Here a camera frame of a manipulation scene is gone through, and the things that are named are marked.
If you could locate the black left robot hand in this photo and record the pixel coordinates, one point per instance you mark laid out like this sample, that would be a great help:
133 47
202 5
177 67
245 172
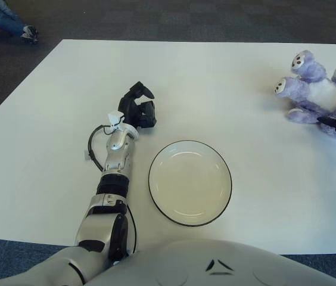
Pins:
130 108

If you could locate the purple plush rabbit doll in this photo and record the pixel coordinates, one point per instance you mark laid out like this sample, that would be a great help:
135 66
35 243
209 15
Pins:
320 92

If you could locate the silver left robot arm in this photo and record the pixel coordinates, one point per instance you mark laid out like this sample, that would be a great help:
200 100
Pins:
115 158

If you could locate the white plate with black rim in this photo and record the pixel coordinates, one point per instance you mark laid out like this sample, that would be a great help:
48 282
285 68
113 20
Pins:
190 183

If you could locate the grey white sneaker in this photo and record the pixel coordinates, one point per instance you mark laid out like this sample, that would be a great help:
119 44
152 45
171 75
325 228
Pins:
29 33

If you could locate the person's leg in jeans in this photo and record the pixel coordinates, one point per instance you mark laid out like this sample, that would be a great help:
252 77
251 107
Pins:
4 18

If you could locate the grey robot torso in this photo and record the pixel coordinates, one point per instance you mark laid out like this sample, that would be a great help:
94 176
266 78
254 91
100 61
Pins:
200 265

